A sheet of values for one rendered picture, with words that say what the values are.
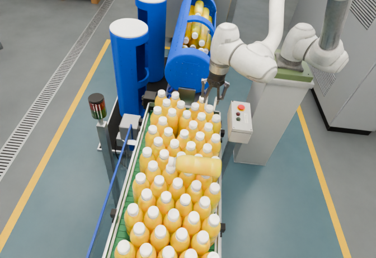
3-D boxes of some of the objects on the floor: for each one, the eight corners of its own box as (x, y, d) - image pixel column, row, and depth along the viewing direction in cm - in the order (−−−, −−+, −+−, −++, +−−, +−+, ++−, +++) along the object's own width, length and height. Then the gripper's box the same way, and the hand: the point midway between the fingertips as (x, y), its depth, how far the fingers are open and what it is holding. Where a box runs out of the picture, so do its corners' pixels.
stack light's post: (125, 217, 198) (107, 121, 119) (123, 223, 196) (104, 127, 116) (120, 216, 198) (98, 120, 119) (118, 222, 196) (95, 126, 116)
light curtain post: (218, 78, 329) (257, -91, 206) (218, 81, 325) (258, -90, 202) (213, 78, 329) (250, -92, 206) (213, 80, 325) (250, -91, 202)
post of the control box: (210, 206, 211) (240, 125, 139) (210, 211, 208) (240, 131, 136) (205, 206, 211) (233, 124, 139) (205, 210, 208) (233, 130, 136)
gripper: (236, 67, 117) (225, 105, 134) (200, 62, 117) (193, 101, 134) (237, 78, 112) (225, 115, 129) (198, 72, 112) (192, 111, 129)
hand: (210, 103), depth 129 cm, fingers closed on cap, 4 cm apart
